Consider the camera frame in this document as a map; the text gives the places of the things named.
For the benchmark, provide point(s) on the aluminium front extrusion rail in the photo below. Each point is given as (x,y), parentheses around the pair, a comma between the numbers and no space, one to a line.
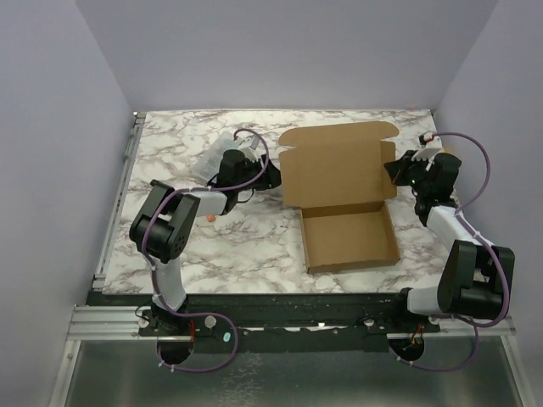
(122,322)

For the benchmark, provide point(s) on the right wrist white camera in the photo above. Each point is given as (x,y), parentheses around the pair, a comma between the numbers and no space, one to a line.
(430,146)

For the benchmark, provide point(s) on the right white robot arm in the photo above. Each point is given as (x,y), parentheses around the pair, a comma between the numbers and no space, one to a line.
(476,281)

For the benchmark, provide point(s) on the clear plastic screw organizer box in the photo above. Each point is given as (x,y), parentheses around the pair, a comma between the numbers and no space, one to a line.
(208,163)

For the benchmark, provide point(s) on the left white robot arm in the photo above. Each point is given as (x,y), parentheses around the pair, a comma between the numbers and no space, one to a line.
(163,224)

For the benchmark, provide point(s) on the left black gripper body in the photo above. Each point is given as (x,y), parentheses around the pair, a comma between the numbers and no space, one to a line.
(264,181)

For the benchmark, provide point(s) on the brown cardboard box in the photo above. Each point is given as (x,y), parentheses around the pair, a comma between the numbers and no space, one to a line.
(335,176)

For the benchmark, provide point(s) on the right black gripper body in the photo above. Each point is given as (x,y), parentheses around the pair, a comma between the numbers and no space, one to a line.
(407,168)

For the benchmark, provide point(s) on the black metal base rail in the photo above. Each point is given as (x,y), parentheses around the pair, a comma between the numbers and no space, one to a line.
(210,332)

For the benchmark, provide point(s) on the aluminium side rail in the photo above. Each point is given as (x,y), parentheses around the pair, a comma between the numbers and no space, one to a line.
(128,160)

